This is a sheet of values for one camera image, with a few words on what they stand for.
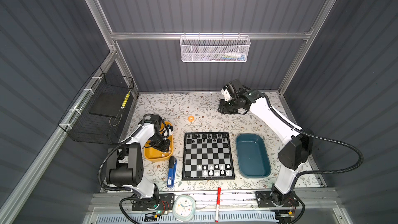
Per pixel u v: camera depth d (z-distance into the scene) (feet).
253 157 2.87
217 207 2.34
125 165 1.51
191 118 3.46
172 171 2.67
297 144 1.51
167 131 2.70
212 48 4.06
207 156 2.84
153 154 2.92
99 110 2.37
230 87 2.15
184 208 2.28
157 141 2.47
